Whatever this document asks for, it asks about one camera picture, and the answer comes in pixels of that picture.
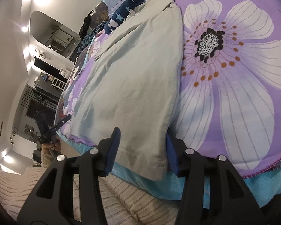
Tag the navy star pattern sock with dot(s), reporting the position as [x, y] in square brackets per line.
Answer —
[121, 14]

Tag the dark teal knit blanket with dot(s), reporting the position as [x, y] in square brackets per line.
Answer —
[88, 39]

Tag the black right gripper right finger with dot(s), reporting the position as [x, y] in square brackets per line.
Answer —
[214, 192]

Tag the purple floral bed sheet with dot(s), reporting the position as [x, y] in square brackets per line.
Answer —
[229, 99]

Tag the person's left hand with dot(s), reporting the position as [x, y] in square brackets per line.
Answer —
[47, 147]

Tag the black garment on bed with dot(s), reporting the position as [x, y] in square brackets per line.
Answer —
[88, 24]

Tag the beige grey cloth garment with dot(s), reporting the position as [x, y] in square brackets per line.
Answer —
[134, 86]

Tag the beige knit sweater forearm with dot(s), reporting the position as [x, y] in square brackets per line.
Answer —
[123, 202]

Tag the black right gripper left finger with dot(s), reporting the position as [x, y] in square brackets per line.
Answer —
[51, 200]

